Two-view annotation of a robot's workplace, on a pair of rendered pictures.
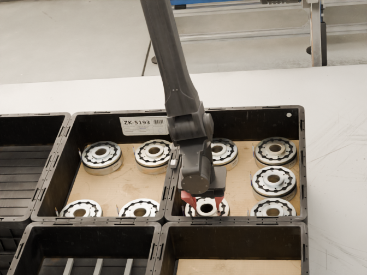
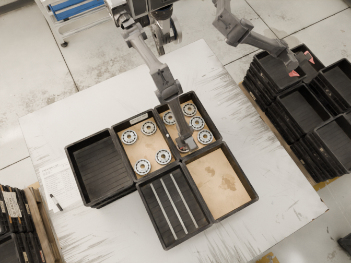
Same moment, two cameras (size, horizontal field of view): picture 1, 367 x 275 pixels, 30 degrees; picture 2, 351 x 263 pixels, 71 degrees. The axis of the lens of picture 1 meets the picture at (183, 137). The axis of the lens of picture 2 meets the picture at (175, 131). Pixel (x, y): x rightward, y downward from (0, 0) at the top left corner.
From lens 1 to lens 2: 0.92 m
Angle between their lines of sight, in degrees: 37
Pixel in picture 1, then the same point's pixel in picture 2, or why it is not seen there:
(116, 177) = (139, 143)
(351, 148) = (199, 88)
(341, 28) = not seen: hidden behind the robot
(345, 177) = (203, 102)
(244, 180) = not seen: hidden behind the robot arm
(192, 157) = (191, 143)
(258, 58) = (106, 30)
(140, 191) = (152, 144)
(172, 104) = (183, 132)
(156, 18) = (178, 113)
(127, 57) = (48, 47)
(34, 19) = not seen: outside the picture
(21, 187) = (106, 163)
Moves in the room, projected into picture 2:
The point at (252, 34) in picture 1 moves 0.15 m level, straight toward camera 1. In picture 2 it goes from (101, 21) to (106, 30)
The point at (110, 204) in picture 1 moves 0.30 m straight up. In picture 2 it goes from (146, 155) to (140, 140)
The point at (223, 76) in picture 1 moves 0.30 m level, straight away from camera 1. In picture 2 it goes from (135, 70) to (116, 46)
